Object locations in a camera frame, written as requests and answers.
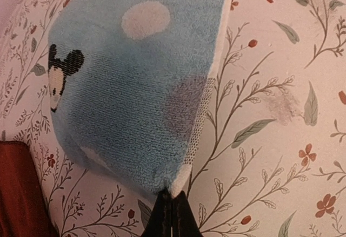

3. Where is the dark red towel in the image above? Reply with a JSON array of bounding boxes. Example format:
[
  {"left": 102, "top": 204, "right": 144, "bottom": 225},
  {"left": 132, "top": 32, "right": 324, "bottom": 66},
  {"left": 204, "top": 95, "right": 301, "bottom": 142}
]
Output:
[{"left": 1, "top": 141, "right": 58, "bottom": 237}]

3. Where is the blue patterned towel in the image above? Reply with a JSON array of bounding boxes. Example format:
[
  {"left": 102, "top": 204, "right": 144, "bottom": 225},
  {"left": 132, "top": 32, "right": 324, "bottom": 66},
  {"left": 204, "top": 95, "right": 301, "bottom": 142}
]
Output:
[{"left": 48, "top": 0, "right": 231, "bottom": 197}]

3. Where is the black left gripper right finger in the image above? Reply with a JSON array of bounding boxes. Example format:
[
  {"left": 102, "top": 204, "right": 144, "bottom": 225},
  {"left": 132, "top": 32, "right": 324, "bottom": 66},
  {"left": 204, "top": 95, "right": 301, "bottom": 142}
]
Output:
[{"left": 172, "top": 191, "right": 202, "bottom": 237}]

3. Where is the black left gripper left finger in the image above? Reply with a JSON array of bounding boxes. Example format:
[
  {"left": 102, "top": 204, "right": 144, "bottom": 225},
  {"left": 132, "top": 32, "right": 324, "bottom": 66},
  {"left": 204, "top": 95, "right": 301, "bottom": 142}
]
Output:
[{"left": 141, "top": 189, "right": 172, "bottom": 237}]

